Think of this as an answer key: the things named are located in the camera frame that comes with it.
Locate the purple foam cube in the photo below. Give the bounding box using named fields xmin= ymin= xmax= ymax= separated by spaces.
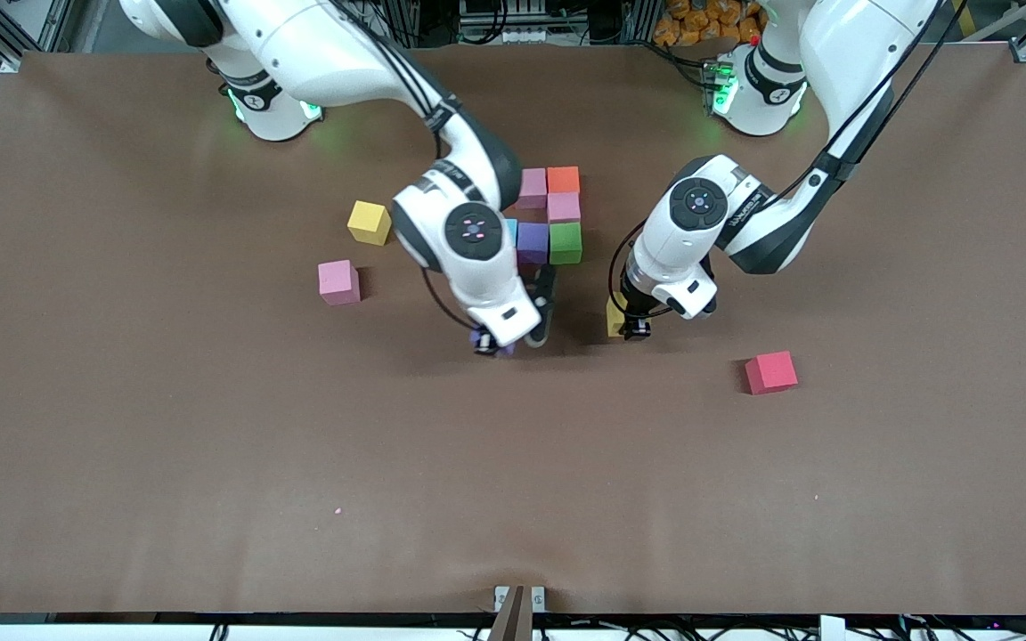
xmin=517 ymin=223 xmax=551 ymax=266
xmin=469 ymin=328 xmax=517 ymax=360

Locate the green foam cube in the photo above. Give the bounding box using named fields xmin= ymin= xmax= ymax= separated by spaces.
xmin=549 ymin=222 xmax=583 ymax=266

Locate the red foam cube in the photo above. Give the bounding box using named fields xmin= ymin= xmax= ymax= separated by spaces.
xmin=744 ymin=351 xmax=800 ymax=396

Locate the pink foam cube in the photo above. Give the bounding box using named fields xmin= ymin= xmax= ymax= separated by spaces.
xmin=317 ymin=259 xmax=362 ymax=307

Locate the brown table cover sheet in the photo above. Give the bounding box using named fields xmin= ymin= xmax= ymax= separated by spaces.
xmin=0 ymin=40 xmax=1026 ymax=617

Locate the pile of orange objects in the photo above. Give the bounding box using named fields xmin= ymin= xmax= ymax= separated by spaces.
xmin=653 ymin=0 xmax=768 ymax=47

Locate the black electronics unit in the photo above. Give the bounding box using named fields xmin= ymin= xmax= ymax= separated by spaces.
xmin=458 ymin=0 xmax=572 ymax=45

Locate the white power strip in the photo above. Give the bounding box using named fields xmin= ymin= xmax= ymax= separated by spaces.
xmin=317 ymin=0 xmax=389 ymax=50

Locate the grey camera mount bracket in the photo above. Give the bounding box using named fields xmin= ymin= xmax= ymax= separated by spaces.
xmin=493 ymin=584 xmax=547 ymax=641

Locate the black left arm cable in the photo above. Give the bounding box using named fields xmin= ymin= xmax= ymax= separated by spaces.
xmin=608 ymin=0 xmax=968 ymax=312

